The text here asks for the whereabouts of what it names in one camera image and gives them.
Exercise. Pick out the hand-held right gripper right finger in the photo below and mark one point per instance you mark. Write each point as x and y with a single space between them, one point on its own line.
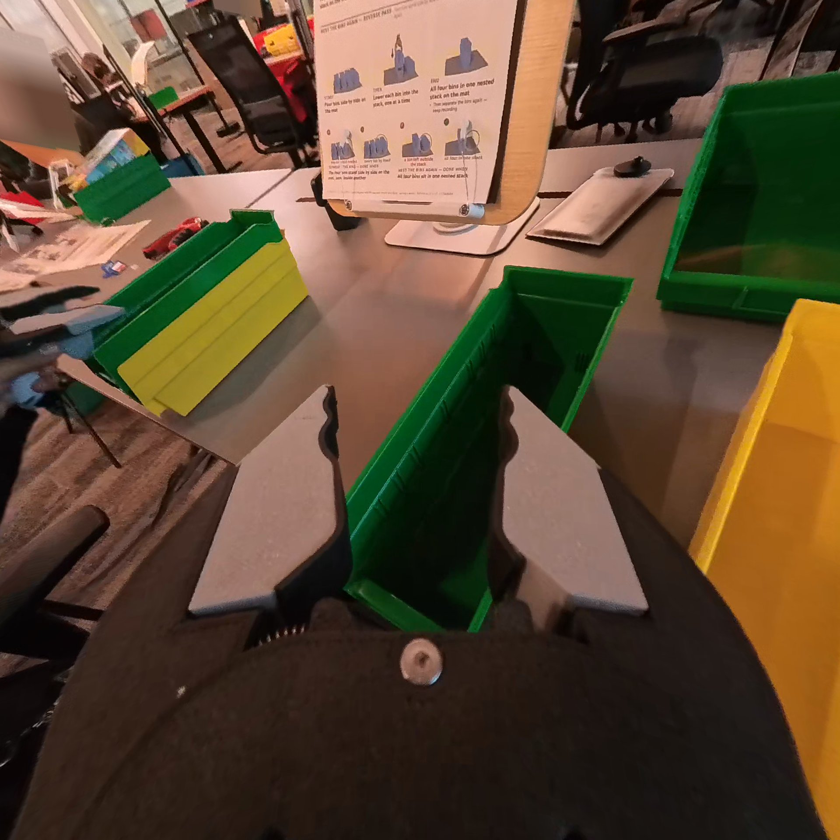
564 525

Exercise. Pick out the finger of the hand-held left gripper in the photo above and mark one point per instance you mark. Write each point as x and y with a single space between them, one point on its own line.
46 298
72 321

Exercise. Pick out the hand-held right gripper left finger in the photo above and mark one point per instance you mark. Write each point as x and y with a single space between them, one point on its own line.
269 518

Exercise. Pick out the narrow green bin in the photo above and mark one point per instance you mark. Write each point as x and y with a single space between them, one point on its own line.
184 275
544 341

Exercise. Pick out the narrow yellow bin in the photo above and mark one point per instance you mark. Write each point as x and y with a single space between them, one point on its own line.
216 328

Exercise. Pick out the printed newspaper sheet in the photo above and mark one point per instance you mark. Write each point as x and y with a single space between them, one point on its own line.
72 246

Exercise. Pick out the green storage bin with books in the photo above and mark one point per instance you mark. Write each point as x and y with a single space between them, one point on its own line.
124 190

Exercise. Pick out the red and black tool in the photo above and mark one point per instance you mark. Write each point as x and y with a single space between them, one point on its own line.
177 236

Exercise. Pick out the colourful book box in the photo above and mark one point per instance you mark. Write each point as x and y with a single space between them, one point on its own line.
118 151

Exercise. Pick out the large yellow bin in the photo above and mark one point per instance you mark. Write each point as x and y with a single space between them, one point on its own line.
787 492

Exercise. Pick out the wooden office desk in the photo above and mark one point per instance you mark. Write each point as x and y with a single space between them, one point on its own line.
190 98

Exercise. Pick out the black cup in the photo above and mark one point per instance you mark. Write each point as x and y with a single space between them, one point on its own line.
341 216

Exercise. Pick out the black mesh office chair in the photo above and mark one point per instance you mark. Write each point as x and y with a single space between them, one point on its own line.
243 72

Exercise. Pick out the white stand base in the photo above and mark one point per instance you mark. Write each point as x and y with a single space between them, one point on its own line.
459 239

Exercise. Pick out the yellow crate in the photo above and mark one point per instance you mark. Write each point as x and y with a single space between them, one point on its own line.
283 40

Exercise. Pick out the large green bin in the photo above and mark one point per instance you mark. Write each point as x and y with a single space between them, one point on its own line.
754 197

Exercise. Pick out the printed instruction sheet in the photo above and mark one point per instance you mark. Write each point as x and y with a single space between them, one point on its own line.
420 131

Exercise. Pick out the wooden display board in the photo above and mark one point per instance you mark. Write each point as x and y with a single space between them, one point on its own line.
538 98

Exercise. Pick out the black padded office chair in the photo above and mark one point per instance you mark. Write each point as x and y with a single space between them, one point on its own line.
656 72

